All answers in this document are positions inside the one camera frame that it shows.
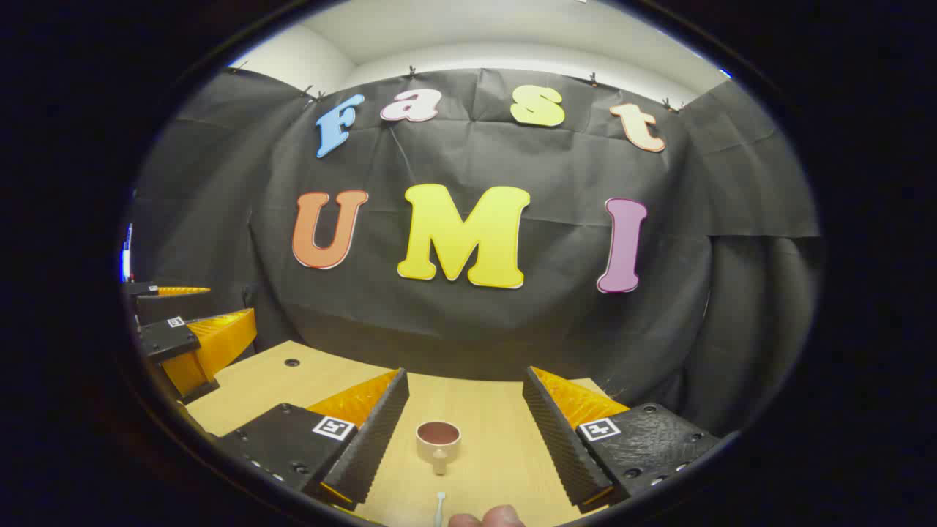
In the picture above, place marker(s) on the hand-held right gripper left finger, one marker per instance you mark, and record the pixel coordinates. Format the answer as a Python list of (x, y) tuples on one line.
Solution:
[(373, 439)]

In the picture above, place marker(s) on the wooden desktop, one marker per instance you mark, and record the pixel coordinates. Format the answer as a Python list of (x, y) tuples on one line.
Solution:
[(476, 410)]

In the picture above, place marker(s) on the beige cup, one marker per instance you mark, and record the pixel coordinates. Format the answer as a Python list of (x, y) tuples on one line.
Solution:
[(439, 448)]

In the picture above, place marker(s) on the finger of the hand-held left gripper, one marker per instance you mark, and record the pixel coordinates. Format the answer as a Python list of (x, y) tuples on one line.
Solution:
[(146, 288), (219, 340)]

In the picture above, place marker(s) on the computer monitor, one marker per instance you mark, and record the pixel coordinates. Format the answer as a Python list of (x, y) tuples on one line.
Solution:
[(127, 256)]

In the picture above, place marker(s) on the black backdrop cloth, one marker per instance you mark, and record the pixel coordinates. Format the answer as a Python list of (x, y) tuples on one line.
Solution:
[(549, 168)]

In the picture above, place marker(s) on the white toothbrush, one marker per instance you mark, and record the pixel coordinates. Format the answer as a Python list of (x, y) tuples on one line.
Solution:
[(440, 505)]

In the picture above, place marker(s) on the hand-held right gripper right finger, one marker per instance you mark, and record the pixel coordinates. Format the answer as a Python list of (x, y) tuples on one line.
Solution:
[(556, 439)]

